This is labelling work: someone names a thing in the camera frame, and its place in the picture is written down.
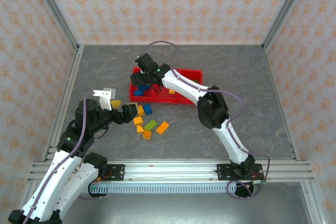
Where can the long orange lego brick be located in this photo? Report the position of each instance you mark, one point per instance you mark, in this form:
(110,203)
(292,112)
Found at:
(162,127)

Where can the orange arch lego brick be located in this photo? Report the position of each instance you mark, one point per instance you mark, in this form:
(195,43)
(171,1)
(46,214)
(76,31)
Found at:
(172,91)

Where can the grey metal panel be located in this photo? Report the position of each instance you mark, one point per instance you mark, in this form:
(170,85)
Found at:
(183,208)

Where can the aluminium side rail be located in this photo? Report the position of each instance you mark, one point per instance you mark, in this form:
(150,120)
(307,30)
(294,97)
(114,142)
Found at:
(69,82)
(274,77)

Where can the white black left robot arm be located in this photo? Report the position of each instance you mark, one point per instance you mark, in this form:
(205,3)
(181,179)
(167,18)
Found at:
(60,169)

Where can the small orange lego brick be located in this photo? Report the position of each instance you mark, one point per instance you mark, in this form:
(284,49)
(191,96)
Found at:
(140,129)

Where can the square orange lego brick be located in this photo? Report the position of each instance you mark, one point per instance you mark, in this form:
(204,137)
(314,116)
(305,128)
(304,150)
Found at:
(147,135)

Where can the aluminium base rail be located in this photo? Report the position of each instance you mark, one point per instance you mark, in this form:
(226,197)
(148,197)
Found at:
(170,169)

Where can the aluminium frame post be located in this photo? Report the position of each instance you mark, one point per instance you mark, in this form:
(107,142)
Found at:
(55,9)
(286,9)

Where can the red plastic bin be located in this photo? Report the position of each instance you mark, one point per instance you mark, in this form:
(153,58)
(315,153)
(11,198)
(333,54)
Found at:
(190,73)
(144,99)
(165,97)

